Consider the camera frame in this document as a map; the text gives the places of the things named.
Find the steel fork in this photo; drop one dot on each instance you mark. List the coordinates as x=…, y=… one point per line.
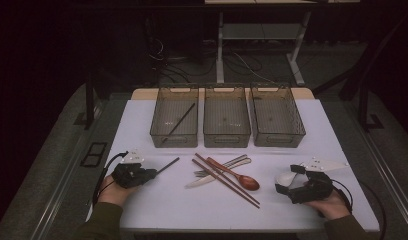
x=202, y=173

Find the person's left hand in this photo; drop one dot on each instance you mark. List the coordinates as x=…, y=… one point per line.
x=113, y=193

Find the black chopstick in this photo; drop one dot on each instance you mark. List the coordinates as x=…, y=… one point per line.
x=168, y=165
x=179, y=121

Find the white metal frame desk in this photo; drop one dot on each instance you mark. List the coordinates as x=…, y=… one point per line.
x=262, y=31

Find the black metal stand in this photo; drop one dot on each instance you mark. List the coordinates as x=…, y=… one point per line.
x=365, y=110
x=89, y=103

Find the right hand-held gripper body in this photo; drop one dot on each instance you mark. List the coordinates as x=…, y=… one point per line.
x=317, y=188

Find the smoky clear plastic basket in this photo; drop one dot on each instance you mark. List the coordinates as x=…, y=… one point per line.
x=173, y=121
x=277, y=120
x=227, y=121

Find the person's right hand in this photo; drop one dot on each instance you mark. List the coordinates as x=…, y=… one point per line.
x=333, y=206

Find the metal floor rail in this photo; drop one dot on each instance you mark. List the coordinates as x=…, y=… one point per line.
x=58, y=196
x=392, y=180

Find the brown wooden chopstick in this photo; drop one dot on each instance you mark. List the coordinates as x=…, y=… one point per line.
x=222, y=182
x=225, y=177

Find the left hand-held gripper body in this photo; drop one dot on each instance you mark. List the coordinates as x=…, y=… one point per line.
x=130, y=173

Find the brown wooden spoon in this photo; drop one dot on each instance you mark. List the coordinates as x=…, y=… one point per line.
x=248, y=182

